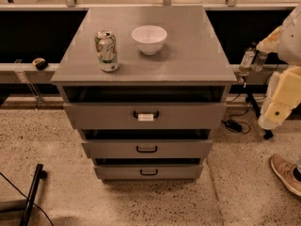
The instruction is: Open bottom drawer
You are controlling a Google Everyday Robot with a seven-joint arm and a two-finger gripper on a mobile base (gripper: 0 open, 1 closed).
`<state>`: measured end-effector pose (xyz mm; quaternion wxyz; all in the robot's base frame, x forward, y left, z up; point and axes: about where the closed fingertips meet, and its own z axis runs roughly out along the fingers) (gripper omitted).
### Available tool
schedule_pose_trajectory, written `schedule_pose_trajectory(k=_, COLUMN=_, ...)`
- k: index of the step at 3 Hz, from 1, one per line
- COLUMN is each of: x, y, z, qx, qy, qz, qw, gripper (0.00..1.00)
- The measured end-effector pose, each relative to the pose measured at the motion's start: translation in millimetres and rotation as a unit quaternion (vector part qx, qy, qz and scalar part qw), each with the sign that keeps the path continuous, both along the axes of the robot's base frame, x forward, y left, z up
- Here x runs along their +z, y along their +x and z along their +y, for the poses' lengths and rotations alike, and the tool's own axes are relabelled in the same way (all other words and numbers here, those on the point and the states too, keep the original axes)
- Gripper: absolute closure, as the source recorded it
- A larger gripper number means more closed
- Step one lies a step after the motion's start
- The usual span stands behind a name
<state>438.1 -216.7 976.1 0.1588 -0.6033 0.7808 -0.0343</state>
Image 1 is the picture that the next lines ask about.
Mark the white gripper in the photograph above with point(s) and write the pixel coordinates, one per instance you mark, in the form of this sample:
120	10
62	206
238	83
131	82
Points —
292	42

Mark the grey drawer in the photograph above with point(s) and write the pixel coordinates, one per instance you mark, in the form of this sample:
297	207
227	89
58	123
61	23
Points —
147	148
145	116
148	172

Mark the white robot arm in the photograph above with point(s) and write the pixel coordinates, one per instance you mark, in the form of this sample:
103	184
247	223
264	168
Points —
289	39

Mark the grey drawer cabinet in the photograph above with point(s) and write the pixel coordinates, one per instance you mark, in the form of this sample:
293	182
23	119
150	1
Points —
190	68

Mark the right clear plastic bottle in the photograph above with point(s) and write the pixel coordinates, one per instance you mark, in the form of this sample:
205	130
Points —
259	61

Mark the clear plastic bottle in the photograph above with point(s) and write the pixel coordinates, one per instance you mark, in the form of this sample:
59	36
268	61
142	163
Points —
259	61
247	59

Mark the left clear plastic bottle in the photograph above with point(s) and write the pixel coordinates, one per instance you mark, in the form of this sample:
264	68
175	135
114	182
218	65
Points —
247	59

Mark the black stand leg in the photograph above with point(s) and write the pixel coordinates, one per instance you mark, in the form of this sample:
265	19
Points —
250	98

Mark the white bowl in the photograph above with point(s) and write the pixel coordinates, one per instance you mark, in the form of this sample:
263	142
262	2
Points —
149	38

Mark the tan sneaker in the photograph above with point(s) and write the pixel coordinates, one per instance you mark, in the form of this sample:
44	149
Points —
288	173

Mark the green white soda can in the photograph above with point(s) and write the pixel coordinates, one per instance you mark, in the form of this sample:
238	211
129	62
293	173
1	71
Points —
105	43

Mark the small black yellow object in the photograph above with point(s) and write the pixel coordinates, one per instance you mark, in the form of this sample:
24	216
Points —
40	63

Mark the black power adapter with cable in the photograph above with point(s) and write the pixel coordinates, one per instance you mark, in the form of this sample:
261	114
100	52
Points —
234	123

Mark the black frame bar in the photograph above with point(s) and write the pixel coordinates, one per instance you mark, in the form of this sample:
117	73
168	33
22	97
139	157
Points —
39	174

